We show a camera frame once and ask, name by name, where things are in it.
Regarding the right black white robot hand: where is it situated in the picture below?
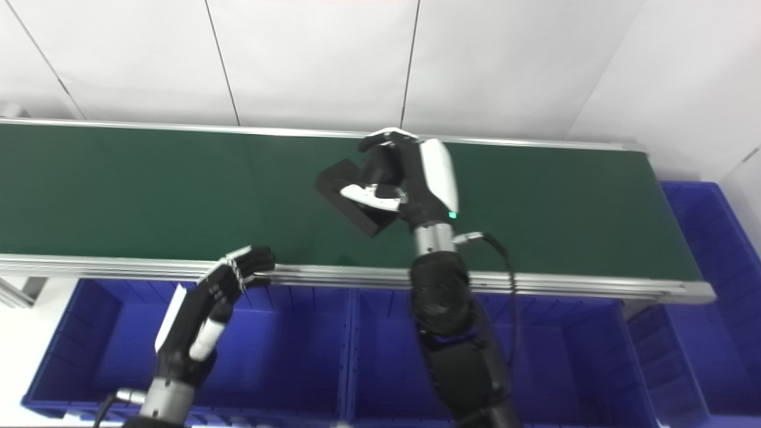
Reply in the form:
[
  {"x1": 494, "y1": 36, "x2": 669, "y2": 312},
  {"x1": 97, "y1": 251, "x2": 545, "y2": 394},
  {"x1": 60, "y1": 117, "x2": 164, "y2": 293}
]
[{"x1": 339, "y1": 127, "x2": 462, "y2": 231}]

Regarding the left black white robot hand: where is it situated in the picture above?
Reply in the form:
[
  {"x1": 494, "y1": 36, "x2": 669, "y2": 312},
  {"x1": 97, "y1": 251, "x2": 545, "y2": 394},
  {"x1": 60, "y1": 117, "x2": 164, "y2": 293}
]
[{"x1": 153, "y1": 244, "x2": 277, "y2": 387}]

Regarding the black cylinder part square base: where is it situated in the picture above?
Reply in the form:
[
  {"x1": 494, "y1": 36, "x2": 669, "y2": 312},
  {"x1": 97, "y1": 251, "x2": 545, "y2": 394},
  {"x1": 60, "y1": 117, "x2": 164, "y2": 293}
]
[{"x1": 315, "y1": 158, "x2": 400, "y2": 239}]

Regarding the blue plastic bin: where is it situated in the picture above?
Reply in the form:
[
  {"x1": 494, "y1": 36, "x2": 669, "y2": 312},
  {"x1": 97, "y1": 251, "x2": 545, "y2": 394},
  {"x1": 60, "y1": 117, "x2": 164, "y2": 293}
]
[
  {"x1": 624, "y1": 181, "x2": 761, "y2": 428},
  {"x1": 21, "y1": 278, "x2": 353, "y2": 426},
  {"x1": 344, "y1": 290, "x2": 656, "y2": 428}
]

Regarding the aluminium conveyor leg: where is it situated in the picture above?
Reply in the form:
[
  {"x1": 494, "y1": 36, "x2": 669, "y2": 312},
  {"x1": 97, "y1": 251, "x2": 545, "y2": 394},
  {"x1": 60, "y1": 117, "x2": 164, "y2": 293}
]
[{"x1": 0, "y1": 276, "x2": 49, "y2": 310}]

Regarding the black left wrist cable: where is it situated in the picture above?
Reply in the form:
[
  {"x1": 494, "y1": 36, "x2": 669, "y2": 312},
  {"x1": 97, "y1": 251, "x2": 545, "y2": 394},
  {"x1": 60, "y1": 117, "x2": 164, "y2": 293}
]
[{"x1": 91, "y1": 388, "x2": 147, "y2": 428}]

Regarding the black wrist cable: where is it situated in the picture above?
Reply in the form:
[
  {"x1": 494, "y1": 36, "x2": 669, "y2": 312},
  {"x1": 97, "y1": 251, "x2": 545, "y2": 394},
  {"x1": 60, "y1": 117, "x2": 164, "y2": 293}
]
[
  {"x1": 454, "y1": 231, "x2": 519, "y2": 370},
  {"x1": 91, "y1": 388, "x2": 147, "y2": 428}
]

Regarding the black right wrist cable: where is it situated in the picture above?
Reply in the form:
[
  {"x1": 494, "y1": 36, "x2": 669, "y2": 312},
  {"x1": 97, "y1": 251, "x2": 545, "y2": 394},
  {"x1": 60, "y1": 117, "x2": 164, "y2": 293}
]
[{"x1": 454, "y1": 231, "x2": 519, "y2": 370}]

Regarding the green conveyor belt aluminium frame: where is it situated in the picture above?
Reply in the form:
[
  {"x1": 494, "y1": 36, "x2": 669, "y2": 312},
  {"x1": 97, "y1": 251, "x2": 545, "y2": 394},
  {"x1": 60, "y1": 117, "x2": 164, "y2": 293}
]
[{"x1": 0, "y1": 116, "x2": 718, "y2": 306}]

